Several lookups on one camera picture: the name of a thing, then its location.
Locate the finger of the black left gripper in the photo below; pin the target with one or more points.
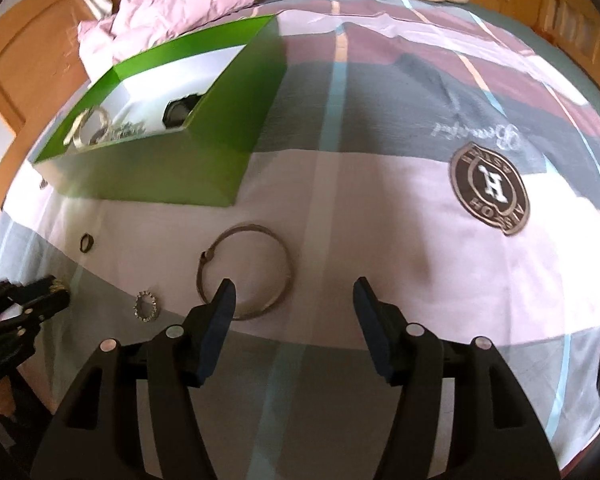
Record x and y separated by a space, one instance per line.
48 288
30 319

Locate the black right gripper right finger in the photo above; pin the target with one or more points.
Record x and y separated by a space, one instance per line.
461 413

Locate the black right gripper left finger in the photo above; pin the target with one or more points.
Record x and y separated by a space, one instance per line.
95 433

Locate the silver metal bangle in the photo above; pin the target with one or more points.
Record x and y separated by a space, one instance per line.
259 261

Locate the white wrist watch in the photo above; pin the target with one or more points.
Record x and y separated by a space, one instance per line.
90 127

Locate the green cardboard box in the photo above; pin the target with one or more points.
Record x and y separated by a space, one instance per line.
236 66

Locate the patchwork bed cover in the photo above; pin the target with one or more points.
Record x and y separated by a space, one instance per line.
442 152

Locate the pink crumpled blanket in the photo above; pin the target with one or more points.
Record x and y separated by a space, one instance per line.
143 24

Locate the wooden bed frame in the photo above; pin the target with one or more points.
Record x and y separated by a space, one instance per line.
39 70

